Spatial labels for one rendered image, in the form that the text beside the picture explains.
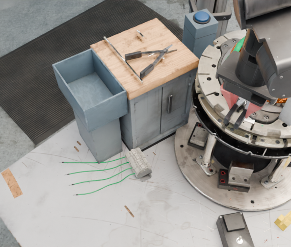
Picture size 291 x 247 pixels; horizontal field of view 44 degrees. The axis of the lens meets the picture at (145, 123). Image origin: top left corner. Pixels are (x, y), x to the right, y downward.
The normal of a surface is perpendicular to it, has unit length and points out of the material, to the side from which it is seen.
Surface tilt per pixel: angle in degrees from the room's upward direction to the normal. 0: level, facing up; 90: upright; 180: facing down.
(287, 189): 0
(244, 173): 90
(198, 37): 90
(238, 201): 0
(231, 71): 1
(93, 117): 90
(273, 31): 17
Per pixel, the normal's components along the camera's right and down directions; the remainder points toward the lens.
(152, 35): 0.00, -0.58
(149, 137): 0.54, 0.69
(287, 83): 0.11, 0.80
